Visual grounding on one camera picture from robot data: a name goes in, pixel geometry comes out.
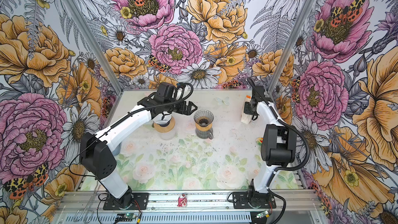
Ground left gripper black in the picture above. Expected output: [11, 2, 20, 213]
[164, 98, 197, 116]

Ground orange coffee filter pack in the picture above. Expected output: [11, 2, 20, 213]
[240, 95, 252, 124]

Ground wooden dripper ring stand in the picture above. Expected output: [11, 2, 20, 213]
[153, 117, 175, 133]

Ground grey ribbed glass dripper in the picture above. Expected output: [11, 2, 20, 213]
[194, 110, 214, 127]

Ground white paper coffee filter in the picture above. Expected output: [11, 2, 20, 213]
[153, 113, 172, 126]

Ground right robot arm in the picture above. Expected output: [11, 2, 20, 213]
[244, 86, 296, 208]

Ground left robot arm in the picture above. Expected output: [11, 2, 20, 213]
[79, 97, 198, 209]

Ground colourful small toy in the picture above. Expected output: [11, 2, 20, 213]
[256, 138, 263, 146]

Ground pink small figurine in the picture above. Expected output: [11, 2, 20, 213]
[177, 194, 187, 207]

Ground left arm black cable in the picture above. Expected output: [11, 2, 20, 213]
[68, 82, 194, 181]

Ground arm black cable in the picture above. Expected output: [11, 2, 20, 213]
[247, 77, 311, 224]
[68, 82, 194, 181]

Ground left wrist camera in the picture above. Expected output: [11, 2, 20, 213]
[153, 82, 177, 104]

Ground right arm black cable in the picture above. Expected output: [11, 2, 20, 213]
[247, 77, 311, 224]

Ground clear glass carafe wooden handle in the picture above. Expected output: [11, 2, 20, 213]
[159, 129, 177, 141]

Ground aluminium front rail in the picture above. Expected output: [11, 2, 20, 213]
[52, 189, 327, 224]

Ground aluminium corner post right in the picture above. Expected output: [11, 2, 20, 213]
[267, 0, 317, 94]

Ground aluminium corner post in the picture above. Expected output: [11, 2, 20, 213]
[61, 0, 123, 95]
[267, 0, 317, 94]

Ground aluminium corner post left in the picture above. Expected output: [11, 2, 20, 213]
[61, 0, 123, 95]

